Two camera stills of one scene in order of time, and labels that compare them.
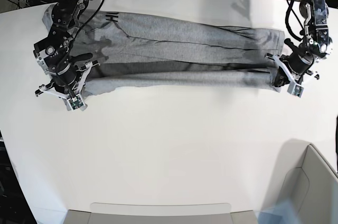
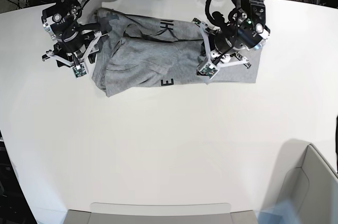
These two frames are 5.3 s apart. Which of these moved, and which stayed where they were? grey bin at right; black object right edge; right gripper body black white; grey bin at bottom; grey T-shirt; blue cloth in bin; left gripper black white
Moved: grey T-shirt; right gripper body black white; left gripper black white
Stayed: black object right edge; blue cloth in bin; grey bin at right; grey bin at bottom
